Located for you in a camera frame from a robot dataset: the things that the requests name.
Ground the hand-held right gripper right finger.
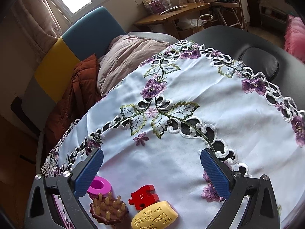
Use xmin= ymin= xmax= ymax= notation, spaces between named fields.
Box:
xmin=200 ymin=148 xmax=280 ymax=229

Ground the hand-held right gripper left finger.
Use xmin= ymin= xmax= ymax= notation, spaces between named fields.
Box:
xmin=24 ymin=148 xmax=104 ymax=229

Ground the magenta plastic cup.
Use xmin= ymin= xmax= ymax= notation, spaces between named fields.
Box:
xmin=87 ymin=176 xmax=112 ymax=197

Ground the dark wooden peg comb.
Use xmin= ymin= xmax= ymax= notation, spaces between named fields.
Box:
xmin=89 ymin=191 xmax=129 ymax=225

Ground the red puzzle piece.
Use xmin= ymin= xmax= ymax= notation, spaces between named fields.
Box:
xmin=128 ymin=184 xmax=155 ymax=207

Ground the yellow embossed oval piece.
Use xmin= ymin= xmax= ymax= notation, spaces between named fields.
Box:
xmin=131 ymin=200 xmax=179 ymax=229

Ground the embroidered floral tablecloth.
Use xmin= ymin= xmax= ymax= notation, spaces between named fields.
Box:
xmin=40 ymin=39 xmax=305 ymax=229

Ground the brown quilted jacket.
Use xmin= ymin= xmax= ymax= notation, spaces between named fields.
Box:
xmin=44 ymin=54 xmax=103 ymax=148

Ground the multicolour upholstered chair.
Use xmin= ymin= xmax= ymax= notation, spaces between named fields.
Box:
xmin=21 ymin=6 xmax=127 ymax=103

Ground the black leather cushion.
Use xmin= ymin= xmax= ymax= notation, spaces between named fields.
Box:
xmin=239 ymin=46 xmax=279 ymax=81

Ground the white paper bag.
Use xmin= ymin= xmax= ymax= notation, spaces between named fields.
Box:
xmin=177 ymin=14 xmax=214 ymax=32

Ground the pink cushion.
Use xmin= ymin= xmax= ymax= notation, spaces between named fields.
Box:
xmin=283 ymin=14 xmax=305 ymax=65

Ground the wooden desk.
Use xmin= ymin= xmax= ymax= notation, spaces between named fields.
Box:
xmin=135 ymin=2 xmax=210 ymax=32

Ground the white folding stand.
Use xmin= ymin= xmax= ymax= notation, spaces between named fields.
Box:
xmin=210 ymin=0 xmax=241 ymax=29

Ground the purple box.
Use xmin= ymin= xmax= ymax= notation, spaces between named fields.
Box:
xmin=149 ymin=0 xmax=165 ymax=13

